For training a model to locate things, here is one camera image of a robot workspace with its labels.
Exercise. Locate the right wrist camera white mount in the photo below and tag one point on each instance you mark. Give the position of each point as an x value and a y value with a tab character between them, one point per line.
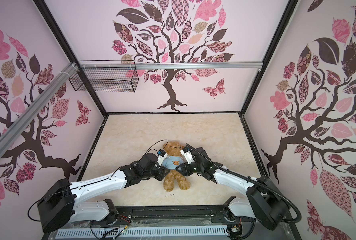
187	154

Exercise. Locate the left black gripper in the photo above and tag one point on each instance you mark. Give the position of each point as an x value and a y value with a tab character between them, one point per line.
162	174

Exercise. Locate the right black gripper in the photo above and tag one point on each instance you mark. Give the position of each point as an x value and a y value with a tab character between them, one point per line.
185	169

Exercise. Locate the white slotted cable duct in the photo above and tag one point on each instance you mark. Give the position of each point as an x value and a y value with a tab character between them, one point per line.
141	233

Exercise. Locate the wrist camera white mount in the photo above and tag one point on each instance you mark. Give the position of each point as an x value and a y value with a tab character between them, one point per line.
187	154
162	155

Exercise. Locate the light blue bear hoodie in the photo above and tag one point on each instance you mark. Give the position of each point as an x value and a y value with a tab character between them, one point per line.
172	162

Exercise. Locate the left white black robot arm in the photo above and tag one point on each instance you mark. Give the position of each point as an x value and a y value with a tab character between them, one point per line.
67	202

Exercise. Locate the brown plush teddy bear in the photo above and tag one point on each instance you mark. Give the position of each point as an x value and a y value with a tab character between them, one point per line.
173	149

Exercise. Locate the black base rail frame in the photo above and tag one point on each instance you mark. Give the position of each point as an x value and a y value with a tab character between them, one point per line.
239	228

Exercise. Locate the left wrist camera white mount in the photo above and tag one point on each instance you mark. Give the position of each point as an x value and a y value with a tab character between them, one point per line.
162	155

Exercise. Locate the black wire basket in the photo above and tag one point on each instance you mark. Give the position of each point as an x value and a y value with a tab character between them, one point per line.
106	76

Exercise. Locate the aluminium rail back wall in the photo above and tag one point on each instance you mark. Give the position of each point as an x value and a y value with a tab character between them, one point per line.
160	66

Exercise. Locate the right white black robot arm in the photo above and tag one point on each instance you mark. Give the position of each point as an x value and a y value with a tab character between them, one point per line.
261	200

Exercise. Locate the aluminium rail left wall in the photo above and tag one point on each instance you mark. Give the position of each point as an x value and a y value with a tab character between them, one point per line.
16	129

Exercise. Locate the aluminium rail wall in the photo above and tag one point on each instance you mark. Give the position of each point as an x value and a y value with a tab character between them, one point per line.
160	66
16	129

